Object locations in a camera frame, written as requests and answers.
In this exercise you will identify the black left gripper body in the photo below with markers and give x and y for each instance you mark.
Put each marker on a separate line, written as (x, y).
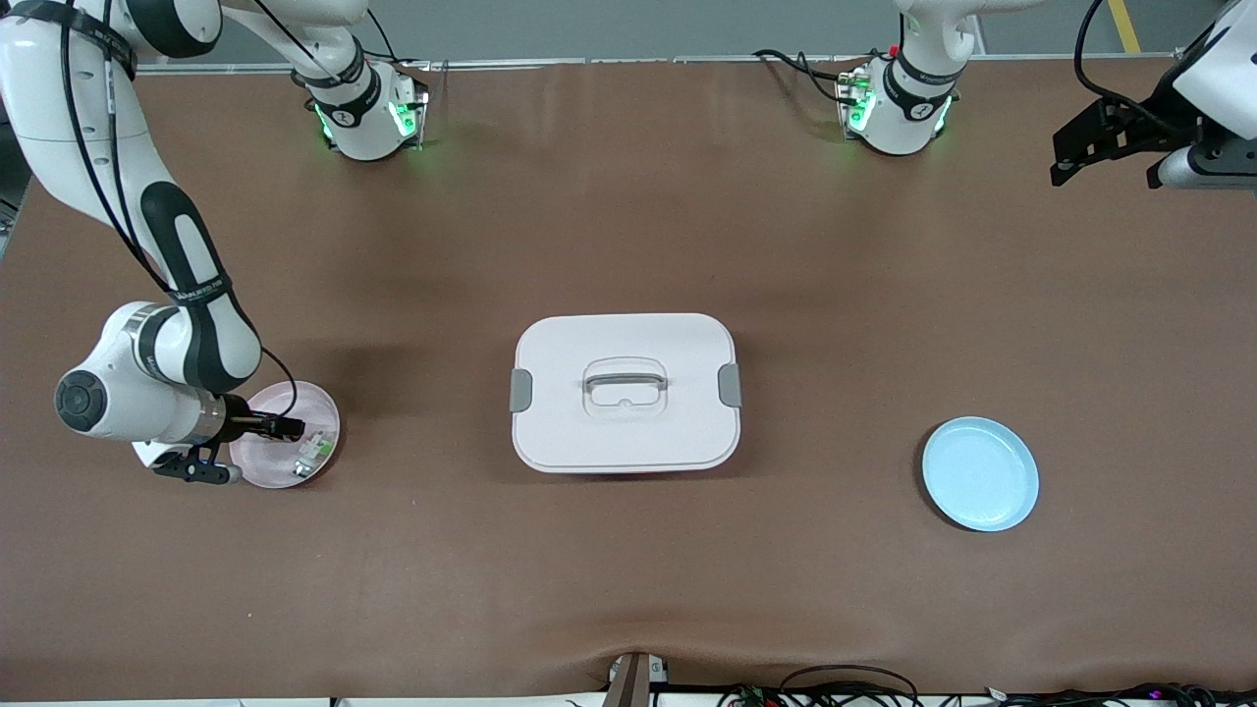
(1142, 123)

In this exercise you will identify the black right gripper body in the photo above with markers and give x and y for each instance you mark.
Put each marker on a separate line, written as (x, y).
(243, 426)

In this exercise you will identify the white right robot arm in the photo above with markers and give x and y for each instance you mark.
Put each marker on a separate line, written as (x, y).
(187, 344)

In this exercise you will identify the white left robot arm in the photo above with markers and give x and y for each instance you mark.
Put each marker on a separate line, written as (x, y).
(908, 108)

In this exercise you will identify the white lidded storage box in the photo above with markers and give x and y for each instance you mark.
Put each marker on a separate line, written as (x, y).
(628, 432)

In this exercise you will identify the pink round plate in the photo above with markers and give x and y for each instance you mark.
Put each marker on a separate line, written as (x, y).
(314, 407)

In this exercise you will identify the brown table cover sheet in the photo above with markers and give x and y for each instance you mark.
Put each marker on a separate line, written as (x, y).
(393, 589)

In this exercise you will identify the light blue round plate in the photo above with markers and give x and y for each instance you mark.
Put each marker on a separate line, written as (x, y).
(982, 476)

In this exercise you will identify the white green switch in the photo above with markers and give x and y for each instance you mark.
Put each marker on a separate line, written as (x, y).
(316, 454)

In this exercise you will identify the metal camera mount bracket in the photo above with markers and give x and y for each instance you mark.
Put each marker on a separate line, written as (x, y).
(628, 682)

